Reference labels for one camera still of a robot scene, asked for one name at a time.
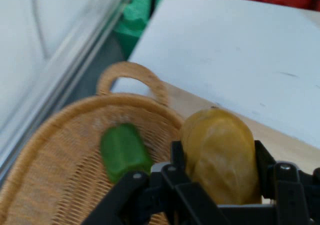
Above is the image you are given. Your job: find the yellow bell pepper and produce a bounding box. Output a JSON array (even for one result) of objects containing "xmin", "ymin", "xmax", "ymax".
[{"xmin": 180, "ymin": 106, "xmax": 262, "ymax": 206}]

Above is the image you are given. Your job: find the white flat board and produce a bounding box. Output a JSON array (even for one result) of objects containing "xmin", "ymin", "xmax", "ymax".
[{"xmin": 111, "ymin": 0, "xmax": 320, "ymax": 151}]

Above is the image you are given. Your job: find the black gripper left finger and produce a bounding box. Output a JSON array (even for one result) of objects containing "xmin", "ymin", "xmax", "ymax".
[{"xmin": 82, "ymin": 140, "xmax": 231, "ymax": 225}]

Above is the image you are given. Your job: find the green bell pepper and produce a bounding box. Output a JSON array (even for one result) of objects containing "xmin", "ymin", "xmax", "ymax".
[{"xmin": 100, "ymin": 123, "xmax": 154, "ymax": 183}]

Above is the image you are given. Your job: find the aluminium frame rail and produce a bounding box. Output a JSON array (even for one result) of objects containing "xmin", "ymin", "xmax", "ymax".
[{"xmin": 0, "ymin": 0, "xmax": 142, "ymax": 183}]

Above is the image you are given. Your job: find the woven wicker basket with handle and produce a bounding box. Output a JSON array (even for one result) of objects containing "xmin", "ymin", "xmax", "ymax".
[{"xmin": 0, "ymin": 61, "xmax": 186, "ymax": 225}]

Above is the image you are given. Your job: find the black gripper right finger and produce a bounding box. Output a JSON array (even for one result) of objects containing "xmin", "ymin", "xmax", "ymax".
[{"xmin": 254, "ymin": 140, "xmax": 320, "ymax": 225}]

